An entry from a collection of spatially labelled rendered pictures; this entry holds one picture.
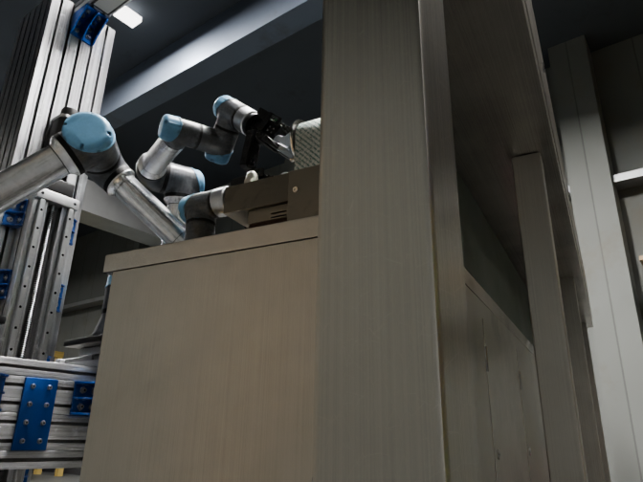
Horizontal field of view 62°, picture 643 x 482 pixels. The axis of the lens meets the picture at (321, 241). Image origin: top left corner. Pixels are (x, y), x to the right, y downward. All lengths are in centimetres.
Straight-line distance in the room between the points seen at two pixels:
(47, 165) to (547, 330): 120
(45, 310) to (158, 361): 82
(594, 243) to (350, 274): 431
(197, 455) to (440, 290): 75
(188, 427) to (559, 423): 66
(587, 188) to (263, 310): 399
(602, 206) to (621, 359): 115
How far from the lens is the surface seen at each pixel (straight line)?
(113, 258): 119
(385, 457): 23
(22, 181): 149
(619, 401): 432
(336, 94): 30
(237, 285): 94
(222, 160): 163
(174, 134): 158
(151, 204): 155
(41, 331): 178
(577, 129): 493
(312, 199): 97
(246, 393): 89
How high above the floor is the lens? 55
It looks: 20 degrees up
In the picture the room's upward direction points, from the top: 1 degrees clockwise
